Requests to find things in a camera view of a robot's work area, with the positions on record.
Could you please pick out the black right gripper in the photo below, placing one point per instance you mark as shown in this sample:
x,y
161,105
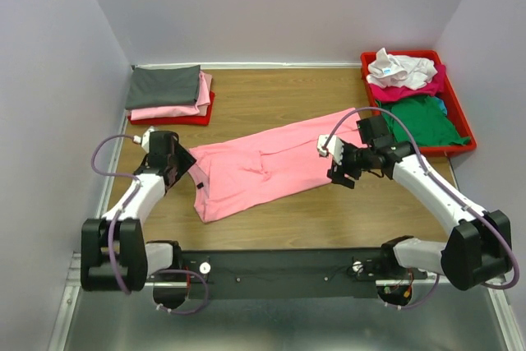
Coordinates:
x,y
343,164

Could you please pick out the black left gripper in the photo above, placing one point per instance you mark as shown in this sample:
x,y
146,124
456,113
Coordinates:
x,y
181,160

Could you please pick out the light pink t shirt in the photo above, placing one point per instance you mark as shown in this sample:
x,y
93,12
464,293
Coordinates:
x,y
236,175

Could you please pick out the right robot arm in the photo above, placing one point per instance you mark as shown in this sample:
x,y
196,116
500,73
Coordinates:
x,y
478,248

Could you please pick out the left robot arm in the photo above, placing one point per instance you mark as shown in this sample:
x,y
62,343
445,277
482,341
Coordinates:
x,y
114,253

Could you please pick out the folded red t shirt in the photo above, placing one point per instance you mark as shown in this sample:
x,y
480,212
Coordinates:
x,y
197,120

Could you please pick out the folded pink t shirt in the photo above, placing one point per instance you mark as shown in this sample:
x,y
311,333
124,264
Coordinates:
x,y
197,109

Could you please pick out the folded grey t shirt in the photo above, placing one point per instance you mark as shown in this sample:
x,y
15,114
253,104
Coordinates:
x,y
163,87

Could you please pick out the magenta t shirt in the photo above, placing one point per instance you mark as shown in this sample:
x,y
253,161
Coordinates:
x,y
391,94

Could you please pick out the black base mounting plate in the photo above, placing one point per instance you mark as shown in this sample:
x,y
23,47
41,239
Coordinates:
x,y
294,273

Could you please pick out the green t shirt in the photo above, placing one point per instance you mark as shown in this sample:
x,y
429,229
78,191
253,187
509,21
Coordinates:
x,y
425,119

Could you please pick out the white t shirt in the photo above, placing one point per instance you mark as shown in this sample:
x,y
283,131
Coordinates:
x,y
400,70

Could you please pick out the blue t shirt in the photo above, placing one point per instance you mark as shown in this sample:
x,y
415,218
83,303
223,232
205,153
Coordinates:
x,y
441,104

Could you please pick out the red plastic bin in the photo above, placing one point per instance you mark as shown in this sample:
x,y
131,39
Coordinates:
x,y
455,114

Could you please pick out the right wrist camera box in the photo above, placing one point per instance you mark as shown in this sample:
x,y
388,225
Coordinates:
x,y
330,146

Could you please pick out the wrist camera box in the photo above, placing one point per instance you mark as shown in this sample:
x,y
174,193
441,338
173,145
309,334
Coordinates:
x,y
143,140
330,146

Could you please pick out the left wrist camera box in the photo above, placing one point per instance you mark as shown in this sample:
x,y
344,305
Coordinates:
x,y
143,140

